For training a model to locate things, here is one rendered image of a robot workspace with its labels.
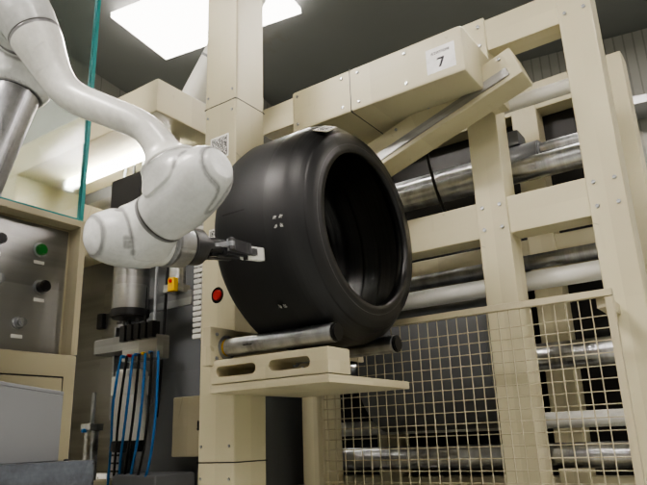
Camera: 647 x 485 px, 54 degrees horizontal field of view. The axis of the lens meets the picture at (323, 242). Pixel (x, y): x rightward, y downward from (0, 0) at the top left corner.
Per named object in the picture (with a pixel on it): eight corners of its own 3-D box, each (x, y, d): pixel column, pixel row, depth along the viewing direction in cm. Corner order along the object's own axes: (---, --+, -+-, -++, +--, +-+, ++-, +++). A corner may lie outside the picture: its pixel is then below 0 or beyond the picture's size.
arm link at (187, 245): (143, 224, 124) (168, 227, 129) (146, 270, 123) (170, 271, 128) (176, 215, 119) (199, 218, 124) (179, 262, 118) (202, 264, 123)
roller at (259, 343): (219, 357, 161) (218, 339, 162) (232, 356, 165) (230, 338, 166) (334, 342, 142) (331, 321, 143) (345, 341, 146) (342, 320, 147)
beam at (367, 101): (291, 133, 210) (290, 91, 214) (335, 158, 230) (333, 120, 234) (465, 68, 177) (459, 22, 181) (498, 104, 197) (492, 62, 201)
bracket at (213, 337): (201, 367, 159) (202, 327, 161) (298, 375, 190) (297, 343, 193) (211, 365, 157) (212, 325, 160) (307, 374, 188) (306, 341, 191)
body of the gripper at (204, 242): (197, 222, 124) (230, 227, 132) (168, 231, 129) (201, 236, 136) (200, 260, 123) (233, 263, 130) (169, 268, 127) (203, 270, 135)
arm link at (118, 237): (152, 281, 121) (195, 245, 116) (80, 277, 109) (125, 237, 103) (136, 233, 125) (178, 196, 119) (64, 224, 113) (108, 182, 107)
